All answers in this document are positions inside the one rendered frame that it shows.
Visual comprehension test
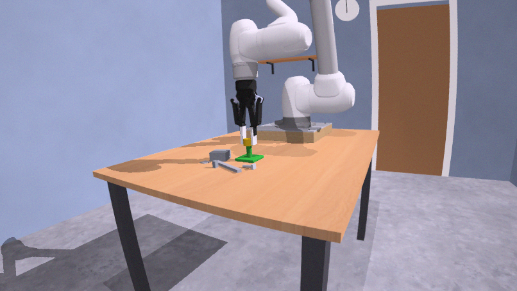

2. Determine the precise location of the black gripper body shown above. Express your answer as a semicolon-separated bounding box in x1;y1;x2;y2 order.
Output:
235;79;257;106

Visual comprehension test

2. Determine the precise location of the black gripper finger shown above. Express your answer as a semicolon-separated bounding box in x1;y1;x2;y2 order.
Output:
245;96;264;146
230;96;247;144

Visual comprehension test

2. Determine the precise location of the grey square-head bolt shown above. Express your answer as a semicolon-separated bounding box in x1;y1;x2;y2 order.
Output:
242;163;256;170

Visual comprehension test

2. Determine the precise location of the grey rectangular bar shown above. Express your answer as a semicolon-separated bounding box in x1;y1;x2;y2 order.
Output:
218;160;242;173

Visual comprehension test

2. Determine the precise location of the green peg on flat base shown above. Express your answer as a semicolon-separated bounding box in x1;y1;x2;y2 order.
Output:
235;146;264;163

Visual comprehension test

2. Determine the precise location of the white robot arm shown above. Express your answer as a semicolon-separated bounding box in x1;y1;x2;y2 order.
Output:
230;0;355;129

